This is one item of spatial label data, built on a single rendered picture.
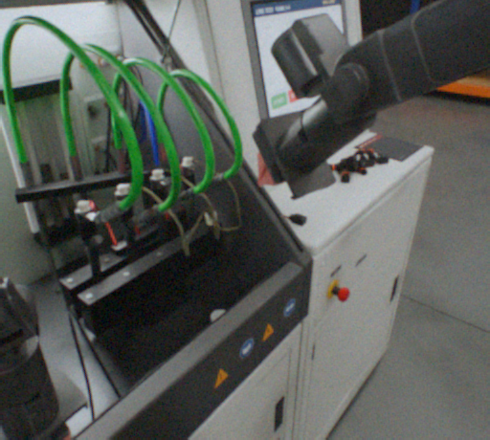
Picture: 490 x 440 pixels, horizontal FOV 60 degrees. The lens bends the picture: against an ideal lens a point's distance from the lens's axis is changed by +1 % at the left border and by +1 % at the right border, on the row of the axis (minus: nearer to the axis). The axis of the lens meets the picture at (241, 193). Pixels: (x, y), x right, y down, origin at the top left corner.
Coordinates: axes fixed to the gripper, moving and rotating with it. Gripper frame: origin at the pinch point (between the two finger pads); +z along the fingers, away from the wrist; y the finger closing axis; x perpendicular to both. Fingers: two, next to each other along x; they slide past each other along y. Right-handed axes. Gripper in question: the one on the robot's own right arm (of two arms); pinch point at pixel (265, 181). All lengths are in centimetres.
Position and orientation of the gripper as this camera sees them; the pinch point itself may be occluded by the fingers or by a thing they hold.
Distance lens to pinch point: 58.0
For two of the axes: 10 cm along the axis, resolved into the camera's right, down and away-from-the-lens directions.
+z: -3.9, 3.6, 8.5
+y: -4.2, -8.9, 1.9
